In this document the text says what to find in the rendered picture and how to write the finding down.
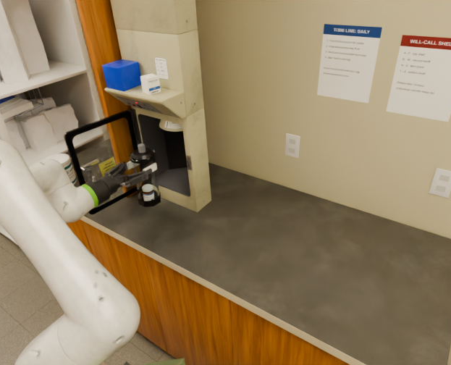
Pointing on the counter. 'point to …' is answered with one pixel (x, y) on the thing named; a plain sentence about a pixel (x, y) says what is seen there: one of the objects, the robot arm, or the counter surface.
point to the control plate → (139, 104)
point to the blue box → (122, 74)
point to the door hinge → (135, 126)
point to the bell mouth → (170, 126)
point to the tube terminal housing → (189, 69)
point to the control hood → (168, 100)
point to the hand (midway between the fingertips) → (143, 164)
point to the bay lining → (163, 144)
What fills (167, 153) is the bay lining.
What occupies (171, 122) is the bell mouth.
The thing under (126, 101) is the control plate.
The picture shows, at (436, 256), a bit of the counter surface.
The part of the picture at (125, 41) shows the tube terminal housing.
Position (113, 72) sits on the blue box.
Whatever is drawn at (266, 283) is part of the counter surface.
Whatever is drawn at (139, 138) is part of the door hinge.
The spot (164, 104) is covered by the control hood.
